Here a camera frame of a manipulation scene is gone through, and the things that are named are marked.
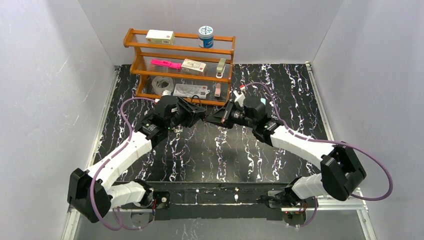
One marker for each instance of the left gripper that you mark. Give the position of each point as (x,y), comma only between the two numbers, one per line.
(184,110)

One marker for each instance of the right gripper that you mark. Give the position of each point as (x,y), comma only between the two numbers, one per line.
(226,113)

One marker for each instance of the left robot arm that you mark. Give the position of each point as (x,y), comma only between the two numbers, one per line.
(93,191)

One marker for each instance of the flat packaged card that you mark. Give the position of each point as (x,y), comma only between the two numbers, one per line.
(189,90)

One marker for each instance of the white box middle shelf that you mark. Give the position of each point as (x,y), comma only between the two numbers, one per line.
(193,67)

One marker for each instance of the white box shelf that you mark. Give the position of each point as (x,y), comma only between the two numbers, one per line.
(193,67)
(161,37)

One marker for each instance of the wooden three-tier shelf rack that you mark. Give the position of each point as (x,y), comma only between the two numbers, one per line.
(185,46)

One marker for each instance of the clear tape roll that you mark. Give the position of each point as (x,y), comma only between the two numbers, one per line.
(161,84)

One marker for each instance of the beige small stapler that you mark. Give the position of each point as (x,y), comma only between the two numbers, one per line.
(220,68)

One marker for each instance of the pink flat tool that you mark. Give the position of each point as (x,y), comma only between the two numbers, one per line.
(168,64)

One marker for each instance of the blue round jar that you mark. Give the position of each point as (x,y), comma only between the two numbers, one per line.
(206,36)

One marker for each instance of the white box top shelf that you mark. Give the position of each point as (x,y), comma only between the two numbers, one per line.
(161,37)

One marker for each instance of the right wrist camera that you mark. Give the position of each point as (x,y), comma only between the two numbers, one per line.
(239,95)

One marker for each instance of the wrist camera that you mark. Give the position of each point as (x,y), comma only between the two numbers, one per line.
(239,95)
(164,93)

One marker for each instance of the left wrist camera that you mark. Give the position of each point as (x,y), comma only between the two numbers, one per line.
(164,93)

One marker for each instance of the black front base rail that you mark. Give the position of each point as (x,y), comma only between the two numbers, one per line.
(214,200)

